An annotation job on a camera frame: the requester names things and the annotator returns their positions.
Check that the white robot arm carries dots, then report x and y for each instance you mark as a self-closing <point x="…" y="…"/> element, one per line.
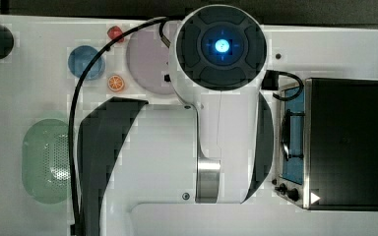
<point x="214" y="147"/>

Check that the green oval strainer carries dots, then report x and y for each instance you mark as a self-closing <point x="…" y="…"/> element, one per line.
<point x="45" y="164"/>

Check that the purple round plate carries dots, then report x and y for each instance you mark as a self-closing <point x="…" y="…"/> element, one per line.
<point x="147" y="61"/>

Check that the orange slice toy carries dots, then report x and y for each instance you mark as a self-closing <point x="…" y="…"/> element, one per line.
<point x="116" y="83"/>

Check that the pink strawberry toy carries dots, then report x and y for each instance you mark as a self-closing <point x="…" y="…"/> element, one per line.
<point x="114" y="32"/>

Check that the blue bowl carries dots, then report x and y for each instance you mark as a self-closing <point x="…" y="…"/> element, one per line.
<point x="80" y="58"/>

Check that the silver black toaster oven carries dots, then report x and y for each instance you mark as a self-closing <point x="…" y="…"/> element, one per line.
<point x="328" y="145"/>

